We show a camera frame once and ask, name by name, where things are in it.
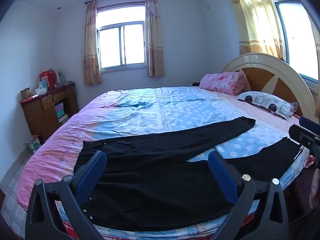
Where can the wooden arched headboard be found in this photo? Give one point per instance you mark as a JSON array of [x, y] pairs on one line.
[[280, 80]]

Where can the large window beside headboard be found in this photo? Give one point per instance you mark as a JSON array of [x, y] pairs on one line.
[[297, 35]]

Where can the black pants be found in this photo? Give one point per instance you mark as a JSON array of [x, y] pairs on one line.
[[155, 180]]

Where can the brown cardboard box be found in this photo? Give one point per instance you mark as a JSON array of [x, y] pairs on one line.
[[25, 93]]

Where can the white tissue box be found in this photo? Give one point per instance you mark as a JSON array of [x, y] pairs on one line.
[[40, 90]]

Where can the white green cardboard box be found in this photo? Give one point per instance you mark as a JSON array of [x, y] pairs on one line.
[[33, 143]]

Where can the brown wooden desk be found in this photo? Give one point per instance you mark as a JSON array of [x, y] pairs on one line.
[[40, 115]]

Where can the beige patterned curtain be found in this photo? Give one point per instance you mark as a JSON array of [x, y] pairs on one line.
[[153, 35], [91, 45]]

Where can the red paper bag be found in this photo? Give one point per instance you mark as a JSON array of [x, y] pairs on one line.
[[47, 77]]

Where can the person's right forearm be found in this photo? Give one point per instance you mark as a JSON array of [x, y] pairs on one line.
[[315, 190]]

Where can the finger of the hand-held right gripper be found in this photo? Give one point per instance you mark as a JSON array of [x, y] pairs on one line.
[[302, 135]]

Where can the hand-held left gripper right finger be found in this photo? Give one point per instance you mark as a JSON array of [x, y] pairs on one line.
[[222, 177]]

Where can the small dark object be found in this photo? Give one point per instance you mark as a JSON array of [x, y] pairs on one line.
[[195, 83]]

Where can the grey patterned pillow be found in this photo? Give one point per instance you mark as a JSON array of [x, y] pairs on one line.
[[265, 102]]

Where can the sliding window with white frame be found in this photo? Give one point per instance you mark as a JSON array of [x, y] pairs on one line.
[[122, 45]]

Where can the bed with patterned sheet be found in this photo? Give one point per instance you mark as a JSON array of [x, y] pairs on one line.
[[150, 105]]

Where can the yellow patterned curtain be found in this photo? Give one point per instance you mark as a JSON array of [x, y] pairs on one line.
[[260, 20]]

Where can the pink floral folded blanket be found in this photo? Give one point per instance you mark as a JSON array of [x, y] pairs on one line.
[[220, 81]]

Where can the stack of boxes in desk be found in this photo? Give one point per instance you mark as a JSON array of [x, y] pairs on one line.
[[60, 111]]

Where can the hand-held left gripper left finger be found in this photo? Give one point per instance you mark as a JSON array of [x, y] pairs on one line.
[[91, 172]]

